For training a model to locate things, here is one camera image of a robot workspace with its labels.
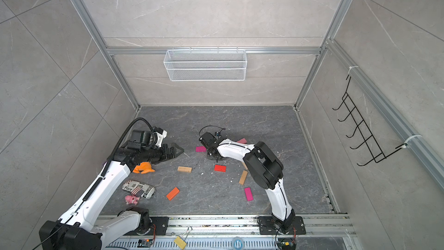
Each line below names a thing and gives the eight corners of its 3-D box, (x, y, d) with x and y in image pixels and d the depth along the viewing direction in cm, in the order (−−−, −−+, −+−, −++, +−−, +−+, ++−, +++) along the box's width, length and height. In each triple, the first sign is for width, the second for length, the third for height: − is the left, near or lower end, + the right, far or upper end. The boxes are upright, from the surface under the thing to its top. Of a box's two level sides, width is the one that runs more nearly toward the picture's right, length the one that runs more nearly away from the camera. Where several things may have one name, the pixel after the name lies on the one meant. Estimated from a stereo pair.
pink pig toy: (125, 205, 81) (122, 203, 78) (128, 197, 83) (125, 195, 81) (137, 205, 81) (134, 203, 78) (139, 197, 83) (137, 195, 81)
